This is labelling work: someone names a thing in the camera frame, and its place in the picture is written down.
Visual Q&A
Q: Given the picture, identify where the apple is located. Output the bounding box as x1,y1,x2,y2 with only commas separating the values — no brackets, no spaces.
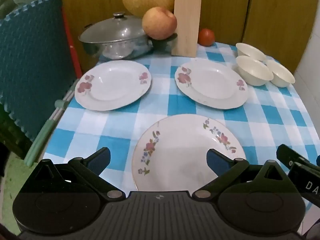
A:
142,6,178,40

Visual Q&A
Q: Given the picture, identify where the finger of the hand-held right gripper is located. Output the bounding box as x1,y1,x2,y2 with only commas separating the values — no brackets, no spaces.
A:
276,144,312,173

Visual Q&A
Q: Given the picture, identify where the steel cooking pot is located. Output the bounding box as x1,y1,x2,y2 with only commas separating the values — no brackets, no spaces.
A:
78,32,178,60

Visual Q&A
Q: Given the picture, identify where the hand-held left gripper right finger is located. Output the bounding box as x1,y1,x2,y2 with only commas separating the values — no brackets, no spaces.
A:
192,149,298,200

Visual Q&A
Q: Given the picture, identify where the gold-rimmed floral plate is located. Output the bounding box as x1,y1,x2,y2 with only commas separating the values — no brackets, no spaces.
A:
132,114,247,192

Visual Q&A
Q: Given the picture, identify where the teal foam mat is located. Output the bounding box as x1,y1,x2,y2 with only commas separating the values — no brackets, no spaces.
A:
0,0,81,143

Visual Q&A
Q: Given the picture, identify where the cream bowl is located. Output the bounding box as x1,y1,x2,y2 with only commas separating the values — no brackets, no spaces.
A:
236,55,273,87
266,59,296,88
235,42,267,62

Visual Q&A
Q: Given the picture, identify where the red tomato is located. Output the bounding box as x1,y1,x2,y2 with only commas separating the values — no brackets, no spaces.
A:
198,28,215,46

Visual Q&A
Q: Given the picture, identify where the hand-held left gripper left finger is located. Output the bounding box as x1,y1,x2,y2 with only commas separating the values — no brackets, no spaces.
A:
20,147,126,202

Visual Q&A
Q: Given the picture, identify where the green and white pole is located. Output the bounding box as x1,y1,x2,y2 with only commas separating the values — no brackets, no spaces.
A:
25,92,75,167

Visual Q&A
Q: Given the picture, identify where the wooden cabinet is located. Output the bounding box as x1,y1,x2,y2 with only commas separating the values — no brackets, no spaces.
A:
59,0,313,73

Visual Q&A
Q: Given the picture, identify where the blue checkered tablecloth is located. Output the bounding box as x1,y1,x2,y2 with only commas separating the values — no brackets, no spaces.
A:
44,41,316,207

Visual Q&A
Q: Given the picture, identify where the white plate with red flowers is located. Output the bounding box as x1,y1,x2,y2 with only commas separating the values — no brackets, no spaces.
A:
174,59,248,110
74,60,152,112

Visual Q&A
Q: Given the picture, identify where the glass pot lid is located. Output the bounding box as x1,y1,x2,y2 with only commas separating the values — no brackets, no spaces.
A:
79,12,148,43

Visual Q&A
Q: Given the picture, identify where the wooden block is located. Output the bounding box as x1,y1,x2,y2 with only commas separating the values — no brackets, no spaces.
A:
171,0,202,57

